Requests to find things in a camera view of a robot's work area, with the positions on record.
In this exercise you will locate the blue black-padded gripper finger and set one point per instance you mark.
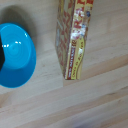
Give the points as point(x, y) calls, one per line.
point(1, 53)

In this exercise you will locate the blue bowl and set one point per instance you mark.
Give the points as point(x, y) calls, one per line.
point(18, 56)

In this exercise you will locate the colourful printed food box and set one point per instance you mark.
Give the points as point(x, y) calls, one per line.
point(71, 33)

